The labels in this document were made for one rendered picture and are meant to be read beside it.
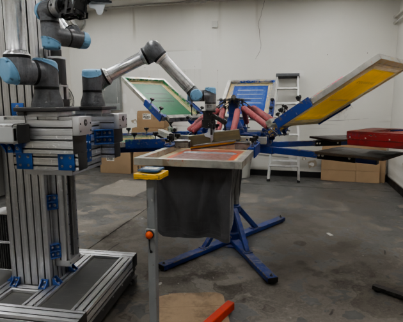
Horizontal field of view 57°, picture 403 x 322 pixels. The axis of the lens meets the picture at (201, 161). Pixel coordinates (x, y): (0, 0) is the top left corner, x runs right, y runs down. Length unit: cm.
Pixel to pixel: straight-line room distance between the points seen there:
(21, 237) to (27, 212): 17
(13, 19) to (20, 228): 115
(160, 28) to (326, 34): 287
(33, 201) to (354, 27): 558
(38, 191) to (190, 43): 508
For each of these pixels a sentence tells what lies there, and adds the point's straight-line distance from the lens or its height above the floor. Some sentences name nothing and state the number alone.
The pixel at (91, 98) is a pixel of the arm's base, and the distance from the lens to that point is 237.
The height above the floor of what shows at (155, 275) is 43.
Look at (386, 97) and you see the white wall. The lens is 666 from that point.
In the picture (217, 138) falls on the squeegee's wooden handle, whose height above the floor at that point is 104.
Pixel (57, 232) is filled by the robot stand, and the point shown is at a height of 53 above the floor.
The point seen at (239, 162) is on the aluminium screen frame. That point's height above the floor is 99.
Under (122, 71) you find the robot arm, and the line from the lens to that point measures 251.
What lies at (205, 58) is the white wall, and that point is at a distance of 677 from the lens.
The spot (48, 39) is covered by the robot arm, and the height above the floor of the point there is 153.
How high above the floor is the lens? 128
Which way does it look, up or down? 9 degrees down
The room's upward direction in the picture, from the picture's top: straight up
